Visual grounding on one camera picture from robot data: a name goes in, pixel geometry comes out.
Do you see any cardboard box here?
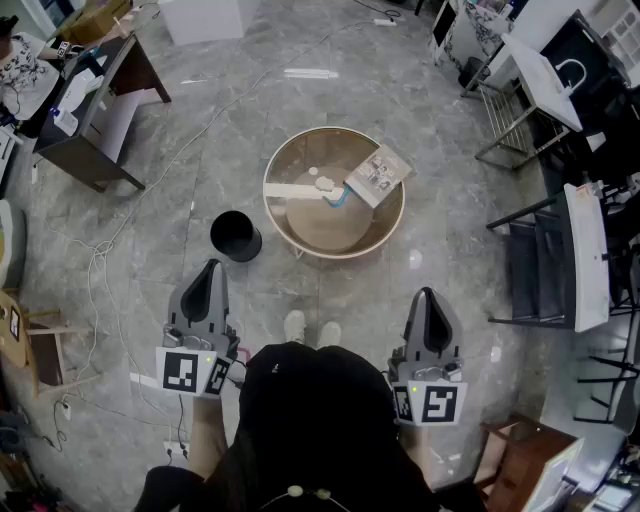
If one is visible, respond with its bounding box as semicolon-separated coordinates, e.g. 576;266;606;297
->
63;0;135;45

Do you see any black floor cable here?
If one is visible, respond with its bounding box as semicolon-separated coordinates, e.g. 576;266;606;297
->
176;393;190;457

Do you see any white box device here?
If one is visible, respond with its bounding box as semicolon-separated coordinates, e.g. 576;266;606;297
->
51;68;107;114

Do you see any white square cabinet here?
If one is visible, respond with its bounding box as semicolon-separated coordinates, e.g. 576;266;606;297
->
158;0;247;47

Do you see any person's right white shoe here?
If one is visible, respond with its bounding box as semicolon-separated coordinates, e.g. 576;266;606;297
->
318;321;343;348

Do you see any black shelf rack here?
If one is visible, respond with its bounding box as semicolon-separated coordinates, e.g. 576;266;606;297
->
486;196;577;332

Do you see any person's right forearm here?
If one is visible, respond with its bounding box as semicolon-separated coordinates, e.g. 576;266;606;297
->
397;422;437;494

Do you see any pale green sofa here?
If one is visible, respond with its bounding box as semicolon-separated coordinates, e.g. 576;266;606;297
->
0;199;28;290

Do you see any person's white shoe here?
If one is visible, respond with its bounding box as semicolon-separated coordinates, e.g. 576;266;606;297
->
318;321;343;348
283;309;308;346

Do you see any black waste bin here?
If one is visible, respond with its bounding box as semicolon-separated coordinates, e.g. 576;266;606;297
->
209;210;264;264

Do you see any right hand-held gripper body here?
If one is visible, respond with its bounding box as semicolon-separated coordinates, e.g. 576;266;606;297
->
387;344;469;428

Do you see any round glass coffee table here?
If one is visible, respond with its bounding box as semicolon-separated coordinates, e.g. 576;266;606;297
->
262;126;406;261

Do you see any white faucet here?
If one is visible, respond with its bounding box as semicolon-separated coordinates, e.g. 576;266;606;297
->
553;58;587;95

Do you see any person's left white shoe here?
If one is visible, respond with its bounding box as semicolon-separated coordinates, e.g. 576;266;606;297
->
283;309;308;346

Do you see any grey picture book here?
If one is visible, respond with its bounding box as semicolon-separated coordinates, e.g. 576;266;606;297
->
343;144;414;209

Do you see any wooden stool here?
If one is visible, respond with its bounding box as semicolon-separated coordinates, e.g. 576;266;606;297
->
18;308;102;400

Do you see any marble pattern cabinet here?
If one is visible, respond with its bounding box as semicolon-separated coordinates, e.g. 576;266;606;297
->
431;0;507;67

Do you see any small black bin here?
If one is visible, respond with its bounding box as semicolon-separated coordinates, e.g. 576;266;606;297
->
456;55;489;89

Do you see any small white device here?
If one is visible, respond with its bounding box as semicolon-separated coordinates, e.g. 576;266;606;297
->
53;108;78;137

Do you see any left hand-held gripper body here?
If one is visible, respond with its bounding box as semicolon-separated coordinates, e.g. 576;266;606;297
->
155;319;241;399

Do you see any blue plastic item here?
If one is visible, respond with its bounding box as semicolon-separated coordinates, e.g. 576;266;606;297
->
323;183;354;209

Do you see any person's left forearm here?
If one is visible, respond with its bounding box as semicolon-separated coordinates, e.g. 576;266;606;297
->
190;393;232;477

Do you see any round wooden side table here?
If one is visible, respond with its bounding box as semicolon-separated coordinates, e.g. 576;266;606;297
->
0;288;37;372

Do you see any dark wooden desk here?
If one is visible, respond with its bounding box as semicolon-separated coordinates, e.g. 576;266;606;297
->
31;31;174;194

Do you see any person's black clothing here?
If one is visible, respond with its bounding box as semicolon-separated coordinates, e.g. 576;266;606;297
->
133;342;482;512

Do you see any metal wire rack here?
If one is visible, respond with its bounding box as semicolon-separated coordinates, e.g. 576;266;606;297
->
474;78;572;172

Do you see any brown wooden cabinet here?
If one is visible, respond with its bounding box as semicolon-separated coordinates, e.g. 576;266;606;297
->
473;413;582;512

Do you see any black metal chair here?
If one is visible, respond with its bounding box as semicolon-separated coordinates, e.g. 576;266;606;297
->
572;299;640;427

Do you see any white sink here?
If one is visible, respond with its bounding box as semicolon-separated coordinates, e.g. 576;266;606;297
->
501;31;587;134

